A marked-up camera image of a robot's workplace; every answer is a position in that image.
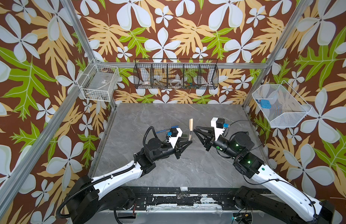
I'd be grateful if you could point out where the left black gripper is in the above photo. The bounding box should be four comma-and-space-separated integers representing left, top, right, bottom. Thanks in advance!
151, 137, 190, 163

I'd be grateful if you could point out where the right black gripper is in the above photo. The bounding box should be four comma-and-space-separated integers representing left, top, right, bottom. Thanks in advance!
195, 127, 241, 161

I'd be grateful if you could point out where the beige pen cap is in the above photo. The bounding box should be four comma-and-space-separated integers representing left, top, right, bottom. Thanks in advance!
189, 119, 194, 132

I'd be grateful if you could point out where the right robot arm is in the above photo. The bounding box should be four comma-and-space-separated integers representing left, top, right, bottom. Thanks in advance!
193, 127, 335, 224

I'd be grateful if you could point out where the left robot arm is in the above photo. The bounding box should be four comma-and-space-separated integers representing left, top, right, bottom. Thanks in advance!
55, 126, 192, 224

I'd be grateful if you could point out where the blue object in basket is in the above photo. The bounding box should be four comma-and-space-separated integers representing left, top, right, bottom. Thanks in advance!
259, 99, 271, 109

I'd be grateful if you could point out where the white mesh basket right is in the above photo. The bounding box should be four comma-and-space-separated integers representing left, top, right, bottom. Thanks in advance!
252, 81, 312, 128

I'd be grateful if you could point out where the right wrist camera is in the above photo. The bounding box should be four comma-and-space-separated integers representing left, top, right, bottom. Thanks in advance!
211, 117, 229, 141

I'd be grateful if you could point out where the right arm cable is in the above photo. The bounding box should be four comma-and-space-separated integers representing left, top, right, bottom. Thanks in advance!
226, 119, 266, 141

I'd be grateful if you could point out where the black wire basket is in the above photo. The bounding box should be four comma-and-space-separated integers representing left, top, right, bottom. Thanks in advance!
133, 58, 219, 90

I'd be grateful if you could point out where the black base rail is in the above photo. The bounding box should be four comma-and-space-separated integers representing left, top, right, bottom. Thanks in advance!
111, 186, 260, 211

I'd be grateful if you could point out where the white wire basket left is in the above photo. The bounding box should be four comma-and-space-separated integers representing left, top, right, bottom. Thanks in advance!
78, 60, 120, 102

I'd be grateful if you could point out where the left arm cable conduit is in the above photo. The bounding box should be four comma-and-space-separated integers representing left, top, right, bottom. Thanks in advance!
56, 125, 160, 219

